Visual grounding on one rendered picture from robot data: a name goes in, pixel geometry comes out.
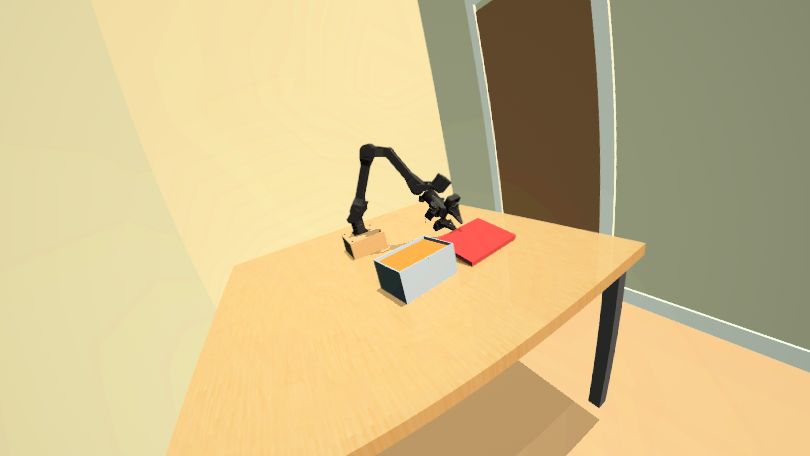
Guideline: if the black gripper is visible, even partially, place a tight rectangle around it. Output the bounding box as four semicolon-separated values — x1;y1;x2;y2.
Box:
432;193;464;232

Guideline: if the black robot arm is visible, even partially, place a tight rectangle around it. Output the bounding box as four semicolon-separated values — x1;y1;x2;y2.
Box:
346;144;452;236

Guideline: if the open white box with orange contents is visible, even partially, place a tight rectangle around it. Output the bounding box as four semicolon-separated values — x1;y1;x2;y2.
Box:
373;236;458;304

